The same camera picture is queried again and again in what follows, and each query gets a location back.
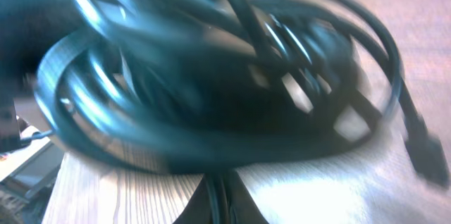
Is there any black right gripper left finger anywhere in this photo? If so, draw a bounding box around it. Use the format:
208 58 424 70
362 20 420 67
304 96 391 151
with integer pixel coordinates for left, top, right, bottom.
173 178 211 224

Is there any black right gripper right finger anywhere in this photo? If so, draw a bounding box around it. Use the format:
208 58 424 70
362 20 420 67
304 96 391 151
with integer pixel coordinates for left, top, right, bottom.
225 170 268 224

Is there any black cable bundle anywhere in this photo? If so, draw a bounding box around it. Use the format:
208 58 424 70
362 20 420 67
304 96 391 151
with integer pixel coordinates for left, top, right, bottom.
33 0 451 224

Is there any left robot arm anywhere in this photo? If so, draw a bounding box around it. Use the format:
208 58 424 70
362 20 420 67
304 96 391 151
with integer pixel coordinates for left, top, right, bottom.
1 0 82 152

